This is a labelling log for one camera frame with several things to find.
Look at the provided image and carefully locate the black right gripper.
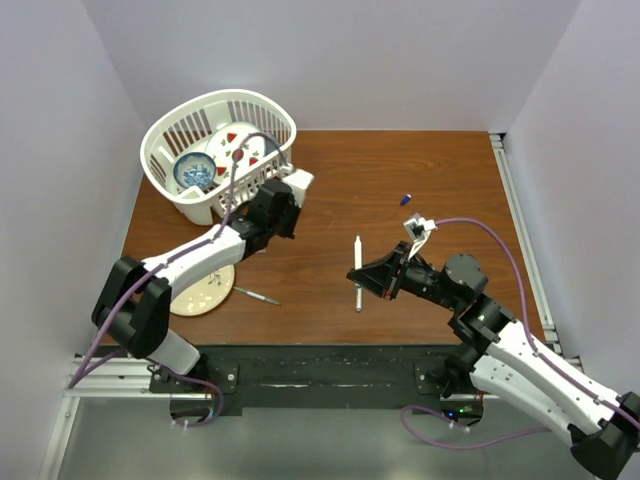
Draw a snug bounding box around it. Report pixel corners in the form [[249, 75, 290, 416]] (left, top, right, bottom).
[[347, 241, 461, 311]]

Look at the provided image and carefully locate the white purple-tip marker pen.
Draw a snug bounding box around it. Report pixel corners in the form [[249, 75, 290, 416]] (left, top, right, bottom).
[[355, 285, 363, 313]]

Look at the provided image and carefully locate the white green-end marker pen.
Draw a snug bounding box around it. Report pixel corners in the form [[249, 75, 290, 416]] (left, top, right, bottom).
[[354, 235, 363, 269]]

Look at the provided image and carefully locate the grey green pen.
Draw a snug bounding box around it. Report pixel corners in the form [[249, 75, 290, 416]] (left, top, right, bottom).
[[233, 286, 281, 306]]

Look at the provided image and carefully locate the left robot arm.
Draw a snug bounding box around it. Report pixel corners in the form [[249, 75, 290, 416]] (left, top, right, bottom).
[[91, 171, 314, 392]]

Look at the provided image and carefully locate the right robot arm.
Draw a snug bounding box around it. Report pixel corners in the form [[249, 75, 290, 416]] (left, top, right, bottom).
[[347, 242, 639, 479]]

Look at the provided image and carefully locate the blue pen cap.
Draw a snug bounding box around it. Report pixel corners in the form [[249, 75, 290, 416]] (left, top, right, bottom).
[[399, 194, 412, 206]]

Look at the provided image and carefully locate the blue rimmed plate behind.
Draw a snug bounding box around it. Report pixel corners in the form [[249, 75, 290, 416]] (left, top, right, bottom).
[[262, 132, 281, 156]]

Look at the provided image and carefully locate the white watermelon pattern plate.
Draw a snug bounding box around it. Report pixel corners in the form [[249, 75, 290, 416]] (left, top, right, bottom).
[[204, 122, 265, 184]]

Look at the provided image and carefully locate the white plastic dish basket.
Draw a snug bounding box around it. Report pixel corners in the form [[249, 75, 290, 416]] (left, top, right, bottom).
[[140, 89, 297, 225]]

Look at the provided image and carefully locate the blue white patterned bowl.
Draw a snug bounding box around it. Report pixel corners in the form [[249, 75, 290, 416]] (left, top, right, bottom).
[[173, 152, 217, 189]]

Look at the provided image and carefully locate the light blue plate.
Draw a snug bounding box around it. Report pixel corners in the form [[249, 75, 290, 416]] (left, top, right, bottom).
[[170, 265, 236, 317]]

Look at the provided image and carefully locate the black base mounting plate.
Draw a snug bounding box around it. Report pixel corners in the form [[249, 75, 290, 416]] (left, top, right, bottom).
[[149, 343, 559, 419]]

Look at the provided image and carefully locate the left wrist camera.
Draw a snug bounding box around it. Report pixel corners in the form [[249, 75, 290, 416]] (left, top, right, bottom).
[[283, 169, 315, 209]]

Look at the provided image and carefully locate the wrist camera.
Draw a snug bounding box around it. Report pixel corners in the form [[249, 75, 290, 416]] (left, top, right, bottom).
[[283, 169, 315, 209], [403, 213, 437, 259]]

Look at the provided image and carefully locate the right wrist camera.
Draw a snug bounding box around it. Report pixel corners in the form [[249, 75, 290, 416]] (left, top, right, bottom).
[[403, 213, 437, 259]]

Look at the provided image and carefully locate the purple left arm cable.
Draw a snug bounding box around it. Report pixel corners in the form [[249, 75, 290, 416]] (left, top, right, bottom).
[[67, 132, 296, 441]]

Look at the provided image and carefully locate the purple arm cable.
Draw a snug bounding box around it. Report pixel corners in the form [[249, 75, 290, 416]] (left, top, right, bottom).
[[399, 216, 640, 450], [67, 132, 296, 441]]

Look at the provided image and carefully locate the aluminium frame rail right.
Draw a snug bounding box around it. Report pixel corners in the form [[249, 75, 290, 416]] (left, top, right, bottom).
[[488, 132, 564, 357]]

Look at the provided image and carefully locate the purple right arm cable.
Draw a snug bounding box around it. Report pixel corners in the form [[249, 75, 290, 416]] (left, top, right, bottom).
[[399, 216, 640, 450]]

